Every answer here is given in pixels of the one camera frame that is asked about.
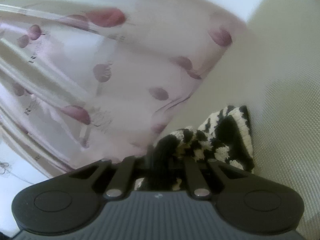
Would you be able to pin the beige woven mattress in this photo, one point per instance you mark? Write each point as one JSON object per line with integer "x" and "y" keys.
{"x": 273, "y": 69}

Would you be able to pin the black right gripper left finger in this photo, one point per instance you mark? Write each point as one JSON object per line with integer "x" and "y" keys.
{"x": 72, "y": 200}

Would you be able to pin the black white knitted garment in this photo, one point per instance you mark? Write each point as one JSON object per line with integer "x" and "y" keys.
{"x": 225, "y": 136}

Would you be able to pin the pink leaf-print curtain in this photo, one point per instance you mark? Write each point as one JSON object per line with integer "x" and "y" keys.
{"x": 83, "y": 80}

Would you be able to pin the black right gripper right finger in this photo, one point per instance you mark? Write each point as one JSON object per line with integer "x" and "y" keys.
{"x": 245, "y": 201}

